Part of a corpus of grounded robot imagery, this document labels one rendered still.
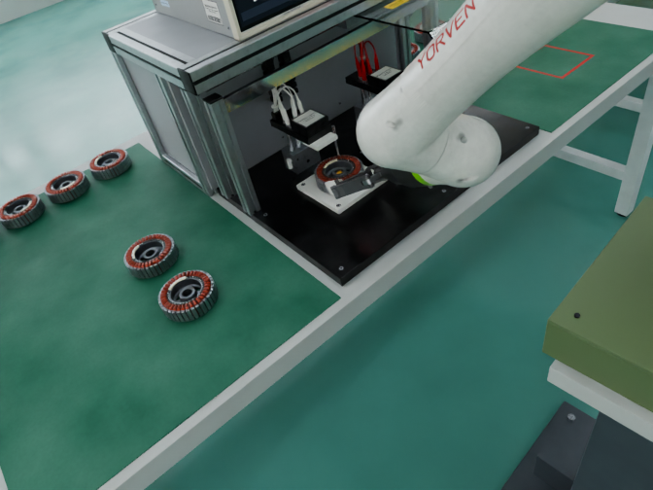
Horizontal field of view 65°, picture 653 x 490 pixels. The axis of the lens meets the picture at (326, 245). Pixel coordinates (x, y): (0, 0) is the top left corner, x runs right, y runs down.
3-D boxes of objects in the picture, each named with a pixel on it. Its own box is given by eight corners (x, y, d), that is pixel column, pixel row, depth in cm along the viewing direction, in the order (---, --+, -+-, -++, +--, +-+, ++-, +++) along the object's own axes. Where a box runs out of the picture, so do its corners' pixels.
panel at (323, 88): (398, 79, 152) (389, -31, 132) (213, 190, 127) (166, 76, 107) (395, 78, 153) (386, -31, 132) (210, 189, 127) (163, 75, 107)
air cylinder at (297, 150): (321, 159, 128) (317, 141, 124) (297, 174, 125) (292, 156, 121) (308, 153, 131) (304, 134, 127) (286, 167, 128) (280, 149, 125)
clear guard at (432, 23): (525, 20, 110) (528, -9, 106) (451, 66, 101) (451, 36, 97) (412, 0, 131) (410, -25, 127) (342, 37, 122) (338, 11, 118)
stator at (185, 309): (229, 296, 102) (223, 283, 100) (184, 332, 97) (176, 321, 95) (198, 272, 109) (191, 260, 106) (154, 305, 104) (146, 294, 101)
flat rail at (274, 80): (431, 4, 125) (430, -10, 123) (221, 117, 101) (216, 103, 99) (428, 3, 126) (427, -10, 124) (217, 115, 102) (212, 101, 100)
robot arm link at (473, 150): (511, 192, 77) (522, 120, 77) (445, 173, 71) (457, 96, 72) (450, 196, 89) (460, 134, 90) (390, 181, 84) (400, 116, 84)
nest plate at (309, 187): (387, 180, 117) (387, 176, 116) (338, 214, 111) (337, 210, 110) (344, 158, 127) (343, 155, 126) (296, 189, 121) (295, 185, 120)
